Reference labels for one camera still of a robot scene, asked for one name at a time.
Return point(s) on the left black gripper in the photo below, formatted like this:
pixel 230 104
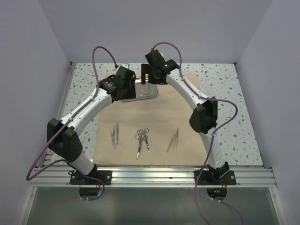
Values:
pixel 131 93

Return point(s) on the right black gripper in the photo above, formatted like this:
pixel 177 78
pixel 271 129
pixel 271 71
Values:
pixel 146 69

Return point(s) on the steel instrument tray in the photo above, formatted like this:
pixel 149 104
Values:
pixel 143 91

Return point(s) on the steel surgical scissors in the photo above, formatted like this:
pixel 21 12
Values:
pixel 144 133

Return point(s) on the beige cloth wrap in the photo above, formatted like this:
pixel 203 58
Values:
pixel 162 116

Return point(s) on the steel forceps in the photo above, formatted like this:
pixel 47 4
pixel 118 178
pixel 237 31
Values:
pixel 175 140

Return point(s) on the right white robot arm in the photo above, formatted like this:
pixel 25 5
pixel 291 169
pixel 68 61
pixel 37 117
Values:
pixel 204 116

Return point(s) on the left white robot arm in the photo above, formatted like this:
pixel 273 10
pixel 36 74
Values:
pixel 63 134

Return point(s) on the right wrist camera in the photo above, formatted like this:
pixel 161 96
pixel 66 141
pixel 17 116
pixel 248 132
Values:
pixel 155 59

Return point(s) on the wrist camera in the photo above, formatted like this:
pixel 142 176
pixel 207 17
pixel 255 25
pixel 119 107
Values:
pixel 155 59
pixel 126 74

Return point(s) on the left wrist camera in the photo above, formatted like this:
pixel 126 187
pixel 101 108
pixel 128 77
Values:
pixel 126 74

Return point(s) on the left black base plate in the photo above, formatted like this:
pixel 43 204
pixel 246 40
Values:
pixel 94 178

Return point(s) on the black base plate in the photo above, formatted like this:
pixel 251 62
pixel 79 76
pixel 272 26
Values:
pixel 94 178
pixel 207 178

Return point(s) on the aluminium rail frame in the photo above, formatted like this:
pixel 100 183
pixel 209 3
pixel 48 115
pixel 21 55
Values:
pixel 162 177

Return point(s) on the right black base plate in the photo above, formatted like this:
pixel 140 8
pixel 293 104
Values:
pixel 207 178

